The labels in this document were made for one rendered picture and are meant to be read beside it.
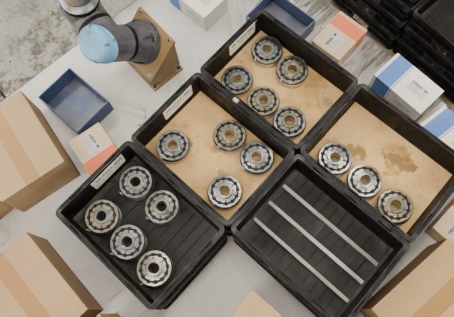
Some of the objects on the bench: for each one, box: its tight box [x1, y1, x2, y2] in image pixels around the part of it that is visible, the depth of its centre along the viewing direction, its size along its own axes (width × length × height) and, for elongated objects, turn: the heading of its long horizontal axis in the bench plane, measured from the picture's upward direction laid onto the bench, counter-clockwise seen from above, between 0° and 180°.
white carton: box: [420, 105, 454, 149], centre depth 160 cm, size 20×12×9 cm, turn 38°
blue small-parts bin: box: [39, 68, 114, 135], centre depth 171 cm, size 20×15×7 cm
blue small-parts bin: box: [246, 0, 316, 39], centre depth 178 cm, size 20×15×7 cm
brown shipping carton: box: [0, 91, 81, 212], centre depth 161 cm, size 30×22×16 cm
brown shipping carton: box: [0, 232, 103, 317], centre depth 146 cm, size 30×22×16 cm
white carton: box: [165, 0, 228, 32], centre depth 182 cm, size 20×12×9 cm, turn 47°
